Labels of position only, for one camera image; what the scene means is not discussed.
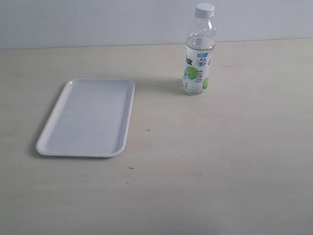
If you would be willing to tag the clear plastic drink bottle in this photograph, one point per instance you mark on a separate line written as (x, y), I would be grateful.
(199, 44)

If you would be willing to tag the white bottle cap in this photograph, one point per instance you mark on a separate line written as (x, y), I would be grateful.
(204, 10)

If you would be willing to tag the white rectangular plastic tray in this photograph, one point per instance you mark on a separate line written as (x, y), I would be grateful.
(91, 119)

